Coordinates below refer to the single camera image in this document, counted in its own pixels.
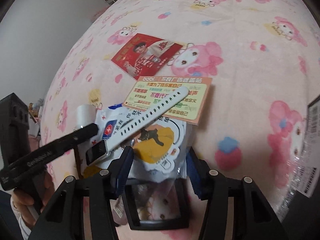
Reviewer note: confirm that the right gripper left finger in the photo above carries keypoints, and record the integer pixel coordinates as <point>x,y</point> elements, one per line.
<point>63,216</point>

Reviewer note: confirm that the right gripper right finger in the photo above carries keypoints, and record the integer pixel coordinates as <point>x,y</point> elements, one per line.
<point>253,216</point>

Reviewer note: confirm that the white wet wipes pack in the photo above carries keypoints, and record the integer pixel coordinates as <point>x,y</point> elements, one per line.
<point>109,122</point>

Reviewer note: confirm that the person's left hand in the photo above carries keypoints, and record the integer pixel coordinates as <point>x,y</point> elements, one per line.
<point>22,201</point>

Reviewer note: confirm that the dark grey storage box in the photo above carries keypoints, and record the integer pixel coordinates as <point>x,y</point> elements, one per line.
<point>301,206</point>

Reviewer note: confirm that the white small tube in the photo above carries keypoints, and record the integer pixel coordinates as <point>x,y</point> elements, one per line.
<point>85,115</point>

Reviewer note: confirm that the girl yellow sticker sheet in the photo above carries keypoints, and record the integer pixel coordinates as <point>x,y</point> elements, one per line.
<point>162,145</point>

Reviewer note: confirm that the orange sticker sheet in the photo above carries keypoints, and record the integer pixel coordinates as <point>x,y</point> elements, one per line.
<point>186,95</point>

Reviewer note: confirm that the red envelope with man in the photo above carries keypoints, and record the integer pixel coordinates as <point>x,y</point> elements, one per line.
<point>145,55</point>

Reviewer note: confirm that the pink cartoon bed blanket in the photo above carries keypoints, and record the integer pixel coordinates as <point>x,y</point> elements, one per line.
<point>262,56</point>

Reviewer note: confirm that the black square frame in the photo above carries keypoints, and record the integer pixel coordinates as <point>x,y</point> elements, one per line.
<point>153,206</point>

